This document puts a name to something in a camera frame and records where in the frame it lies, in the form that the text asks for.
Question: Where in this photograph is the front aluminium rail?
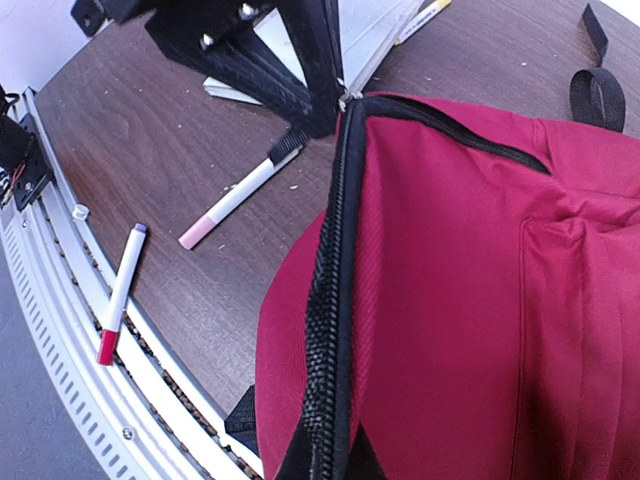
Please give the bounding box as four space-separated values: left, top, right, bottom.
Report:
1 90 263 479

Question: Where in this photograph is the red backpack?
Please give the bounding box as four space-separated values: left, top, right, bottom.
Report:
224 2 640 480

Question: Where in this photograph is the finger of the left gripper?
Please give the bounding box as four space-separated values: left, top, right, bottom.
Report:
275 0 343 138
145 9 312 138

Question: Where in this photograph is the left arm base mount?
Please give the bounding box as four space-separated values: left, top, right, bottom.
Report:
1 88 54 212

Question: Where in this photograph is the pink capped white marker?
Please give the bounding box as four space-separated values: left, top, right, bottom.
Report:
178 146 303 250

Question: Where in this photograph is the red capped white marker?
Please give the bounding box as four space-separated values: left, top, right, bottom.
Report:
97 223 147 366

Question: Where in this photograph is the yellow capped white marker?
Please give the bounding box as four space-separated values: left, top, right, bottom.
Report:
395 0 452 46

